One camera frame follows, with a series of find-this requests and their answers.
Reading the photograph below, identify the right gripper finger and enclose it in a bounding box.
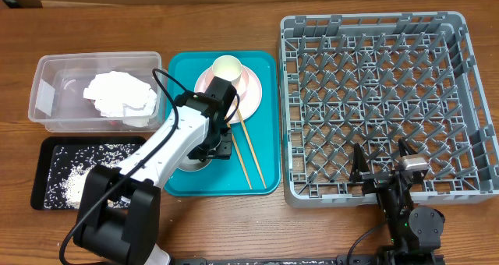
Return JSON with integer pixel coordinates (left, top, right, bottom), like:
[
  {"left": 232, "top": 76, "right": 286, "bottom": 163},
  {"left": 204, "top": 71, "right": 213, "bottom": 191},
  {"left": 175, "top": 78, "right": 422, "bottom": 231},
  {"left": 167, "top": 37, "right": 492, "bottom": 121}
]
[
  {"left": 398, "top": 138, "right": 417, "bottom": 157},
  {"left": 351, "top": 143, "right": 370, "bottom": 174}
]

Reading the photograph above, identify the wooden chopstick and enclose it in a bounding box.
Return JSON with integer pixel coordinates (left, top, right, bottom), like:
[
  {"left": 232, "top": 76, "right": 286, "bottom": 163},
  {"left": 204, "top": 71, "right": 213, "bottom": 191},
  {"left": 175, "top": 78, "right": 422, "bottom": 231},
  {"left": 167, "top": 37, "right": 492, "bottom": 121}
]
[
  {"left": 236, "top": 109, "right": 267, "bottom": 188},
  {"left": 231, "top": 132, "right": 253, "bottom": 190}
]

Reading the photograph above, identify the grey bowl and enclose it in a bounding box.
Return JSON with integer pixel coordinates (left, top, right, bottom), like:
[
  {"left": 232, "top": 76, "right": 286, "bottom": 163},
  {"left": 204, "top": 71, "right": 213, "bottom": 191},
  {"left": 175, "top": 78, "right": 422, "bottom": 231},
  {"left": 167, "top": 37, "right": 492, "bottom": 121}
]
[{"left": 178, "top": 157, "right": 211, "bottom": 172}]

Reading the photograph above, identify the white napkin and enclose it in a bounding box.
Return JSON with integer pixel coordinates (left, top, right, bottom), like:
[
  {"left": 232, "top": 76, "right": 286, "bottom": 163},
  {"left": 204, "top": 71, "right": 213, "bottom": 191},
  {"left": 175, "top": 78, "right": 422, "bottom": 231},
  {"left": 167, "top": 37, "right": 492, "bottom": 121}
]
[{"left": 83, "top": 71, "right": 157, "bottom": 118}]

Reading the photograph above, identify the rice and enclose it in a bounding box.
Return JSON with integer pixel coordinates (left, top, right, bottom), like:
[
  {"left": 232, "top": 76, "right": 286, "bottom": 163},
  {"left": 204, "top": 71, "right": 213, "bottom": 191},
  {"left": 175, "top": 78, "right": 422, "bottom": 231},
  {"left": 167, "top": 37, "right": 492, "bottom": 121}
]
[{"left": 43, "top": 143, "right": 140, "bottom": 210}]

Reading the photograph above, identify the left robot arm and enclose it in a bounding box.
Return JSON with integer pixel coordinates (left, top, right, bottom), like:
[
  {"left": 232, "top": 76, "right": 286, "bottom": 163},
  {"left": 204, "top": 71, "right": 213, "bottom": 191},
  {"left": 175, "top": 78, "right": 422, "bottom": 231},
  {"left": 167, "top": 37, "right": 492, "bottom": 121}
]
[{"left": 67, "top": 77, "right": 239, "bottom": 264}]

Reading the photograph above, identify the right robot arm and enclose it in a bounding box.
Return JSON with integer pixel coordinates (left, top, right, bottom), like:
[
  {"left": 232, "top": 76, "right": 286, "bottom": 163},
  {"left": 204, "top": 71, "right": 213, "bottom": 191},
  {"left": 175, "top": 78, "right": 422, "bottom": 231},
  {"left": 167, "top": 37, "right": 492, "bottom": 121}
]
[{"left": 346, "top": 138, "right": 445, "bottom": 264}]

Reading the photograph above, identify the grey dishwasher rack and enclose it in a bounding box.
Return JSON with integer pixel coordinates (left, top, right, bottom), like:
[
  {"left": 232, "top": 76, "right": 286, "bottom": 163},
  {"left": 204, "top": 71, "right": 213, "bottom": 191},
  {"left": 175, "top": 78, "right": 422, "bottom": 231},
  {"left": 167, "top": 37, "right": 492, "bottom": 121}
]
[{"left": 279, "top": 11, "right": 498, "bottom": 208}]

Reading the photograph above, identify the pink bowl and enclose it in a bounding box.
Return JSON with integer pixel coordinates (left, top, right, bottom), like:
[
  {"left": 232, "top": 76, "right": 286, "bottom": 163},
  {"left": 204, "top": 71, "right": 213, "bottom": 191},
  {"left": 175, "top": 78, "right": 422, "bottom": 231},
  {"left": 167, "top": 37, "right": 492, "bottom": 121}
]
[{"left": 204, "top": 65, "right": 249, "bottom": 99}]

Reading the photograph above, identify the pink plate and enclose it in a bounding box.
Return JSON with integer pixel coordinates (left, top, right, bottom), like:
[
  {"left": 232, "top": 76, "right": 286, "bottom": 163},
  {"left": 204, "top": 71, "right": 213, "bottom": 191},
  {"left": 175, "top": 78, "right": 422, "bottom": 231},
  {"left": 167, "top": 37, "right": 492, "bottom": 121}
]
[{"left": 194, "top": 67, "right": 263, "bottom": 120}]

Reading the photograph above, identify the cream cup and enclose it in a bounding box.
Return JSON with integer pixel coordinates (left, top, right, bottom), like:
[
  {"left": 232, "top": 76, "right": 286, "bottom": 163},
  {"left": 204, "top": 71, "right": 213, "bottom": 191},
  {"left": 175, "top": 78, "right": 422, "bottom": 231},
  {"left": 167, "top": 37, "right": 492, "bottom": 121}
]
[{"left": 211, "top": 55, "right": 242, "bottom": 83}]

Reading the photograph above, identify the teal serving tray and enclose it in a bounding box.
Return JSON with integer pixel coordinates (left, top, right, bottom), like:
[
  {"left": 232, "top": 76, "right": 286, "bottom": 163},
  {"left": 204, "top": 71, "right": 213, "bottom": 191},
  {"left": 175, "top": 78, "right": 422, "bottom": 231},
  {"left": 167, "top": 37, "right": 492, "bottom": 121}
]
[{"left": 165, "top": 51, "right": 281, "bottom": 196}]

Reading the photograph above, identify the clear plastic bin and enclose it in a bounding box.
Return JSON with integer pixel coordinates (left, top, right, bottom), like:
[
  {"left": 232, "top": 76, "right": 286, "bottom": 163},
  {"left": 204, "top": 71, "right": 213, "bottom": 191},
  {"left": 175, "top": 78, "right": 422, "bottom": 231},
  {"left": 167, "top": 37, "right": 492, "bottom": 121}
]
[{"left": 27, "top": 51, "right": 166, "bottom": 133}]

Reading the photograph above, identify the black plastic tray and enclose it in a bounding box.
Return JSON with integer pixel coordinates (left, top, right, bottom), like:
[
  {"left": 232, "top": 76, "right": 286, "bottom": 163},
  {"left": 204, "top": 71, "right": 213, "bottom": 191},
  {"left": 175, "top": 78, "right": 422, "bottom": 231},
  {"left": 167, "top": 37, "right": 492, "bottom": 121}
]
[{"left": 30, "top": 136, "right": 146, "bottom": 210}]

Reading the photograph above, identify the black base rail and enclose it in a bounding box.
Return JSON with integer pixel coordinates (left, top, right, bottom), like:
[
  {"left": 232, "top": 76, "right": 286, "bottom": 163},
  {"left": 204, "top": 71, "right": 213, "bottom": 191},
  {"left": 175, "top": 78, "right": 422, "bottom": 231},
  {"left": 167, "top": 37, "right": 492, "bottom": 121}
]
[{"left": 172, "top": 255, "right": 445, "bottom": 265}]

